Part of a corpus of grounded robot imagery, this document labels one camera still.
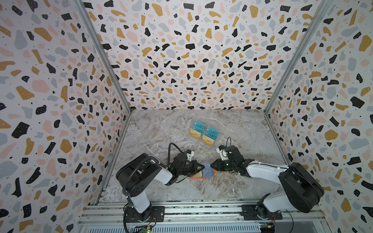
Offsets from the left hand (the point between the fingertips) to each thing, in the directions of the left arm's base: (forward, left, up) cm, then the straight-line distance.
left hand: (208, 165), depth 84 cm
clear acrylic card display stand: (+23, +1, -1) cm, 24 cm away
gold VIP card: (-4, +5, -4) cm, 7 cm away
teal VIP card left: (+28, +4, +1) cm, 28 cm away
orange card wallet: (-3, +1, -5) cm, 5 cm away
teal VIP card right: (+22, -5, +1) cm, 23 cm away
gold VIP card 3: (+19, -2, -3) cm, 19 cm away
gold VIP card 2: (+24, +7, -2) cm, 25 cm away
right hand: (+2, -2, -2) cm, 4 cm away
